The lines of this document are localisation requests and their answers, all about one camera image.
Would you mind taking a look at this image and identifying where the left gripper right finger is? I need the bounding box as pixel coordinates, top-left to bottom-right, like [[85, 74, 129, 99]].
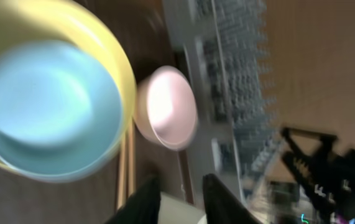
[[202, 174, 260, 224]]

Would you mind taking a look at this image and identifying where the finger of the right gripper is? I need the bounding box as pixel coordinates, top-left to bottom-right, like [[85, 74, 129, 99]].
[[282, 151, 323, 205], [280, 126, 336, 156]]

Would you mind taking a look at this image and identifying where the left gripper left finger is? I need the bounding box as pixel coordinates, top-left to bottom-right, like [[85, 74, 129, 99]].
[[105, 177, 161, 224]]

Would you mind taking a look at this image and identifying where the white cup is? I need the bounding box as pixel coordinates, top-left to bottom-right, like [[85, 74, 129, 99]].
[[158, 192, 208, 224]]

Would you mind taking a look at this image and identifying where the wooden chopstick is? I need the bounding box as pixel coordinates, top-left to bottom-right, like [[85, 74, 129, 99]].
[[117, 137, 127, 209], [127, 120, 136, 197]]

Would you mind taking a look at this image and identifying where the pink bowl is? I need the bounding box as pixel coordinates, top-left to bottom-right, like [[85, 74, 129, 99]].
[[134, 66, 198, 151]]

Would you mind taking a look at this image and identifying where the light blue bowl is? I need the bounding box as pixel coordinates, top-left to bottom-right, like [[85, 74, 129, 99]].
[[0, 40, 123, 182]]

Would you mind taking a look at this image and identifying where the yellow plate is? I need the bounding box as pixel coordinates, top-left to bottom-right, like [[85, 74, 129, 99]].
[[0, 1, 136, 180]]

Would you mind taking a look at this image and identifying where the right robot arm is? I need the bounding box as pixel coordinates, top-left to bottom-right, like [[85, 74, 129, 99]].
[[280, 126, 355, 223]]

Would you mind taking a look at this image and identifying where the grey dishwasher rack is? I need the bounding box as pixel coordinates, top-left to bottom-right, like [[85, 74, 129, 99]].
[[163, 0, 281, 208]]

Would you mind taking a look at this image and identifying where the brown serving tray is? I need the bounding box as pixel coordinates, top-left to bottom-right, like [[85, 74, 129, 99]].
[[0, 0, 196, 224]]

